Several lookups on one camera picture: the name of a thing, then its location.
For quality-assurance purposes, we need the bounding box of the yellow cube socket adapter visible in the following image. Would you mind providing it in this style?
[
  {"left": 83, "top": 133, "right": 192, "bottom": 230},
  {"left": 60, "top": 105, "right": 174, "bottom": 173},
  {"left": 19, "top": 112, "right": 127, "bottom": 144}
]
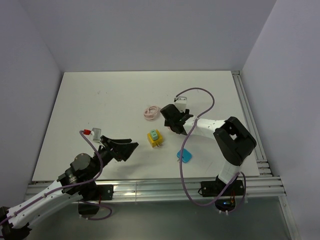
[{"left": 147, "top": 129, "right": 164, "bottom": 148}]

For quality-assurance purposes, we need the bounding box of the pink coiled cord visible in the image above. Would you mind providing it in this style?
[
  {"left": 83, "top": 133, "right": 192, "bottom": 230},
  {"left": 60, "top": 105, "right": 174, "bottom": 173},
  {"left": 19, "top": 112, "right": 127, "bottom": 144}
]
[{"left": 142, "top": 105, "right": 161, "bottom": 122}]

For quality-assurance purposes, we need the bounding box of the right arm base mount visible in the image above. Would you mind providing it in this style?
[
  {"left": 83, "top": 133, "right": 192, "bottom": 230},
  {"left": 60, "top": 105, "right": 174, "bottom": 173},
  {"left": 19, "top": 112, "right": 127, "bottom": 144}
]
[{"left": 198, "top": 178, "right": 247, "bottom": 214}]

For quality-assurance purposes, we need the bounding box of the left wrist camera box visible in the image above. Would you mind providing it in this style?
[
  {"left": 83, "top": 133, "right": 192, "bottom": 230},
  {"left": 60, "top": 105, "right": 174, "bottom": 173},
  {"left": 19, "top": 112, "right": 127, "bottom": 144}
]
[{"left": 90, "top": 127, "right": 102, "bottom": 144}]

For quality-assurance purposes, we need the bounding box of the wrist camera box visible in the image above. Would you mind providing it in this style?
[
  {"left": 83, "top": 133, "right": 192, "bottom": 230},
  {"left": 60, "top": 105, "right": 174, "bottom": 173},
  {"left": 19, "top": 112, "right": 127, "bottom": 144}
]
[
  {"left": 174, "top": 96, "right": 187, "bottom": 113},
  {"left": 90, "top": 127, "right": 102, "bottom": 144}
]

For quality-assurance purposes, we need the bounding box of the blue plug adapter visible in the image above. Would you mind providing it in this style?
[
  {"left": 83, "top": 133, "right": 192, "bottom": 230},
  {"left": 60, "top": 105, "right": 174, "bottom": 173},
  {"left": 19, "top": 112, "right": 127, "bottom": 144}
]
[{"left": 176, "top": 148, "right": 193, "bottom": 164}]

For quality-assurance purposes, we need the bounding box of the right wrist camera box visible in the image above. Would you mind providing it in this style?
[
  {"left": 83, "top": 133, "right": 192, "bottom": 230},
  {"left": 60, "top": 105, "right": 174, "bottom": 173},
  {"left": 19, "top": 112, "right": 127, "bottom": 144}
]
[{"left": 174, "top": 96, "right": 187, "bottom": 113}]

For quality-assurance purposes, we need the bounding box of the aluminium front rail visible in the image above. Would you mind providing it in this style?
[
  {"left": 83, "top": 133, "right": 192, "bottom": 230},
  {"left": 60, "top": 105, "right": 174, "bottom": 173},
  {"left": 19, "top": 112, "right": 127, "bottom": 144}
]
[{"left": 23, "top": 176, "right": 287, "bottom": 203}]

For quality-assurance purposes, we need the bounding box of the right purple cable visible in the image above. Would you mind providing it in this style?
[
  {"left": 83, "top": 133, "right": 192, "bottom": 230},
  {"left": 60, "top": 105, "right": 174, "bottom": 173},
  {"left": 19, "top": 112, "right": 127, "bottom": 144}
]
[{"left": 174, "top": 87, "right": 248, "bottom": 213}]

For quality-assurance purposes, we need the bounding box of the aluminium right rail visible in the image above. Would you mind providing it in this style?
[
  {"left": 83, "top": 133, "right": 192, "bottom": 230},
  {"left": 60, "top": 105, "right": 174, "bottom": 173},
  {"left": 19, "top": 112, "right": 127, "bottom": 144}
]
[{"left": 231, "top": 71, "right": 274, "bottom": 177}]

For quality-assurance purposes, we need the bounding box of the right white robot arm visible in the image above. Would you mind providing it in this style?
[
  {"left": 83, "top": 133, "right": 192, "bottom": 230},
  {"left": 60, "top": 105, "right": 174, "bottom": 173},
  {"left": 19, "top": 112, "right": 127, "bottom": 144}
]
[{"left": 160, "top": 104, "right": 257, "bottom": 195}]

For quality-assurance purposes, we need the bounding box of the green plug adapter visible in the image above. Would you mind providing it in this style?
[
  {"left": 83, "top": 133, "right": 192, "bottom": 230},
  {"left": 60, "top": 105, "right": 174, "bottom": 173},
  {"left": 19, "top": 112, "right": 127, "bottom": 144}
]
[{"left": 149, "top": 129, "right": 159, "bottom": 141}]

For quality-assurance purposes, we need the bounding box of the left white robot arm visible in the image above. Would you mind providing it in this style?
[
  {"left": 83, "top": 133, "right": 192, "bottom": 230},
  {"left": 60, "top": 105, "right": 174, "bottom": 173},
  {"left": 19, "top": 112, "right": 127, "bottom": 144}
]
[{"left": 0, "top": 135, "right": 139, "bottom": 240}]

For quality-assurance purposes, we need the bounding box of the aluminium rail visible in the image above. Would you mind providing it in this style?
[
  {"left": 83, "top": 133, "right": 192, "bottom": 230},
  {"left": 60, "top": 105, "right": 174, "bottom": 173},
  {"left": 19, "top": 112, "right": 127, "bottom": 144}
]
[
  {"left": 23, "top": 176, "right": 287, "bottom": 203},
  {"left": 231, "top": 71, "right": 274, "bottom": 177}
]

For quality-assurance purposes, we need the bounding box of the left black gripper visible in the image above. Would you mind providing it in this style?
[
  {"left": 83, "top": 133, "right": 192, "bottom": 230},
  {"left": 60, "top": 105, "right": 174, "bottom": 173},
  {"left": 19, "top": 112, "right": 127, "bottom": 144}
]
[{"left": 88, "top": 135, "right": 139, "bottom": 178}]

